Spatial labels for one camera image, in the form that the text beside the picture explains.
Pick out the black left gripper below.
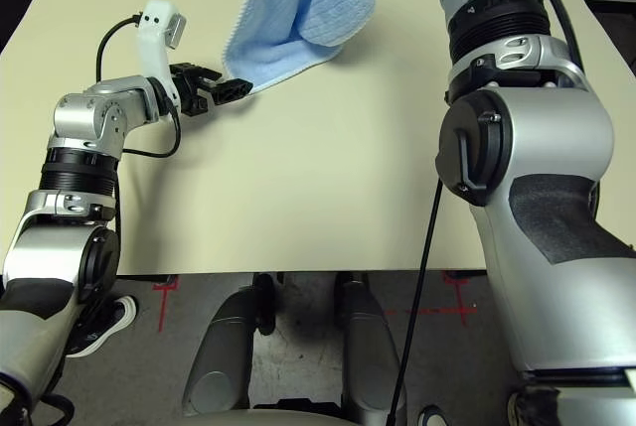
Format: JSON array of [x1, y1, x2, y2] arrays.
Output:
[[167, 63, 252, 117]]

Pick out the light blue towel white trim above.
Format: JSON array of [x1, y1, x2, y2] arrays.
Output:
[[220, 0, 378, 96]]

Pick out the red tape floor mark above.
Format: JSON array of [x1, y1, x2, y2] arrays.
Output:
[[151, 274, 180, 333]]

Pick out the black sneaker white sole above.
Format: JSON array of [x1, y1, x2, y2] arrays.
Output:
[[64, 295, 138, 358]]

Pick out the yellowish sneaker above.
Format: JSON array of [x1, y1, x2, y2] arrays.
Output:
[[506, 385, 562, 426]]

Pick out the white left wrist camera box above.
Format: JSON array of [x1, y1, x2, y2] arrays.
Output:
[[134, 0, 190, 102]]

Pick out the black left camera cable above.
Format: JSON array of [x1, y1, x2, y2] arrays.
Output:
[[94, 15, 181, 308]]

